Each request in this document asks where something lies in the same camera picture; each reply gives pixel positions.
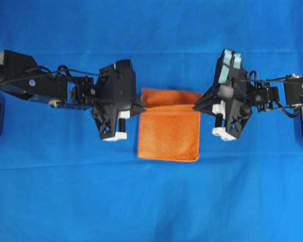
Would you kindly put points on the orange towel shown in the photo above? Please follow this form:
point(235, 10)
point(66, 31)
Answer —
point(169, 129)

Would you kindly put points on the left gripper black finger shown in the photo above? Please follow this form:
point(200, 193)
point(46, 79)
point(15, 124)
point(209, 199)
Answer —
point(137, 106)

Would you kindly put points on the right wrist camera teal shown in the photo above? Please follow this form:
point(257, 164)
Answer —
point(228, 66)

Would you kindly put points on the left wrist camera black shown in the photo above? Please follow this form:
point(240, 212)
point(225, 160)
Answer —
point(124, 69)

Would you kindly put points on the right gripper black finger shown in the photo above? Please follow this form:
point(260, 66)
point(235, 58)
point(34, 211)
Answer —
point(206, 102)

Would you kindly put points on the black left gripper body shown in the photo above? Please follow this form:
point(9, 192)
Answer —
point(113, 103)

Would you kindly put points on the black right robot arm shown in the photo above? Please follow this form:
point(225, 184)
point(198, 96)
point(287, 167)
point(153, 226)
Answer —
point(284, 94)

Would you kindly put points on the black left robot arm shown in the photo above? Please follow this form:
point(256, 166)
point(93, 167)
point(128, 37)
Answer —
point(23, 78)

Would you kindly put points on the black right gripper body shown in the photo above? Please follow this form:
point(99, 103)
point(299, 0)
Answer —
point(233, 110)

